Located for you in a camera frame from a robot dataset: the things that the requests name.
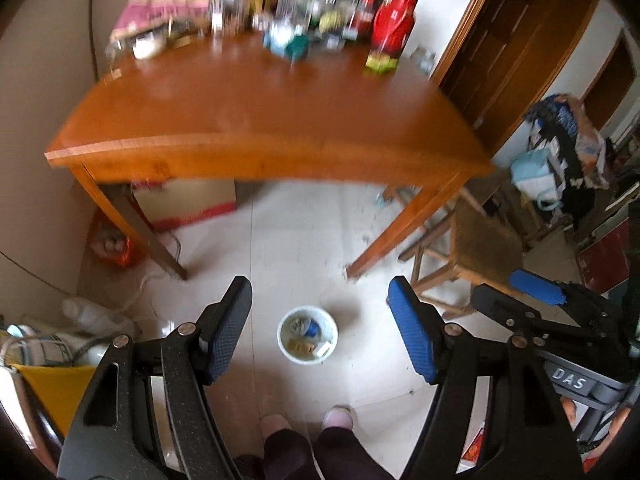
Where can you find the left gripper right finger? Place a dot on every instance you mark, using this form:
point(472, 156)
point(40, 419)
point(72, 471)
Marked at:
point(526, 433)

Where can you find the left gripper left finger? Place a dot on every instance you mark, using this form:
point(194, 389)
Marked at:
point(114, 432)

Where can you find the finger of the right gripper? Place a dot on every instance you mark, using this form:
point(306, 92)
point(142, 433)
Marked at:
point(519, 318)
point(555, 293)

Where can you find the yellow snack wrapper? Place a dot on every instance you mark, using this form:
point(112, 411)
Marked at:
point(380, 62)

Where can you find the teal plastic bag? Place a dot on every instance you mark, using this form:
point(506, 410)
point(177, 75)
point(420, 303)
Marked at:
point(286, 41)

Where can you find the white trash bucket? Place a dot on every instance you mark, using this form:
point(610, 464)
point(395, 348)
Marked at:
point(307, 335)

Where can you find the person's right hand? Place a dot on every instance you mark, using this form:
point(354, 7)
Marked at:
point(593, 455)

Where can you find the wooden stool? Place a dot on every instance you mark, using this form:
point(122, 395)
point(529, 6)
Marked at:
point(465, 245)

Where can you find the pile of clothes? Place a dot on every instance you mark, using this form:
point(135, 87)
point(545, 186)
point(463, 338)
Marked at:
point(564, 164)

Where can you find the pink left slipper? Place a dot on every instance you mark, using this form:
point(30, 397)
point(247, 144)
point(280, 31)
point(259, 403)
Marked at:
point(273, 423)

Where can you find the pink slipper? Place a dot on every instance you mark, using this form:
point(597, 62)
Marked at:
point(273, 423)
point(339, 417)

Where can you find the pink right slipper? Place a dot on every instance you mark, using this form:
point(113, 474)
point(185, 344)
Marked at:
point(339, 417)

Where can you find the red plastic bag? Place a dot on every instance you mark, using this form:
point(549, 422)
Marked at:
point(110, 246)

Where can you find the cardboard box red stripe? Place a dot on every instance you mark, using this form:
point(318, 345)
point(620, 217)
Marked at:
point(181, 202)

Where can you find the brown wooden door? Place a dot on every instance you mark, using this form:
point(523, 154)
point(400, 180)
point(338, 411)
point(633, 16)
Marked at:
point(504, 56)

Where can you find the red thermos jug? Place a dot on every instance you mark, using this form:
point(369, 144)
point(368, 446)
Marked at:
point(392, 26)

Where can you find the wooden table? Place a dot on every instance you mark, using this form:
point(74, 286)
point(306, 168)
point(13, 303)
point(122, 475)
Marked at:
point(230, 109)

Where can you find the white round tape roll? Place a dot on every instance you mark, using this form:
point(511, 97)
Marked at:
point(149, 45)

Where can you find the pink paper gift bag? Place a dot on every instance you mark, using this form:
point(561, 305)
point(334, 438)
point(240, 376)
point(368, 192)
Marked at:
point(142, 15)

